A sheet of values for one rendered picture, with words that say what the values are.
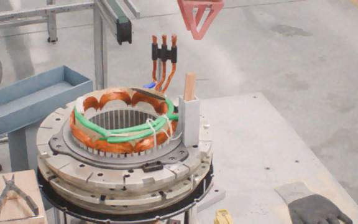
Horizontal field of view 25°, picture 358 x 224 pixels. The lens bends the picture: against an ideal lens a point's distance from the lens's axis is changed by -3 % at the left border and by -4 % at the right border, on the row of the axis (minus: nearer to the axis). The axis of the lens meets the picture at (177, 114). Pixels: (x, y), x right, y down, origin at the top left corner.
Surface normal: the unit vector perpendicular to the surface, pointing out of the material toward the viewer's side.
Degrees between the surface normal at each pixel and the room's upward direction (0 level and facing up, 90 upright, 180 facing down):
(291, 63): 0
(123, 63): 0
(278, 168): 0
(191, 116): 90
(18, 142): 90
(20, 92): 90
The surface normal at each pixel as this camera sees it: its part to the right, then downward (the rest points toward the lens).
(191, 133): 0.41, 0.45
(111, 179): 0.01, -0.87
